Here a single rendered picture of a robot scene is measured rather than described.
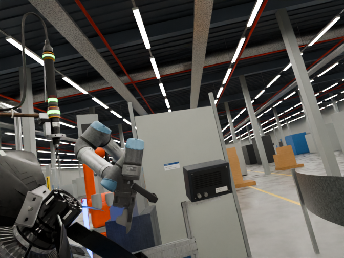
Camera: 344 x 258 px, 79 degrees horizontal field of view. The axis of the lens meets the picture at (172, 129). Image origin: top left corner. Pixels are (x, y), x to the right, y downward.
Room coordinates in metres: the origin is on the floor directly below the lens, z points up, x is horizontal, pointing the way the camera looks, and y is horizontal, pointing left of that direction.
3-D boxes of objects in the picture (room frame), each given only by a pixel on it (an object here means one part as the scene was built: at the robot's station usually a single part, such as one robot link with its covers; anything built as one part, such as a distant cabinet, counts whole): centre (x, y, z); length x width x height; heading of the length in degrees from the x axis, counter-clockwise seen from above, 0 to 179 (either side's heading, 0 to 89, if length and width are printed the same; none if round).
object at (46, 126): (0.79, 0.46, 1.50); 0.09 x 0.07 x 0.10; 138
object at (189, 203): (1.28, -0.09, 1.04); 0.24 x 0.03 x 0.03; 103
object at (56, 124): (0.79, 0.45, 1.66); 0.04 x 0.04 x 0.46
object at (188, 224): (1.26, 0.01, 0.96); 0.03 x 0.03 x 0.20; 13
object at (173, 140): (2.76, -0.08, 1.10); 1.21 x 0.05 x 2.20; 103
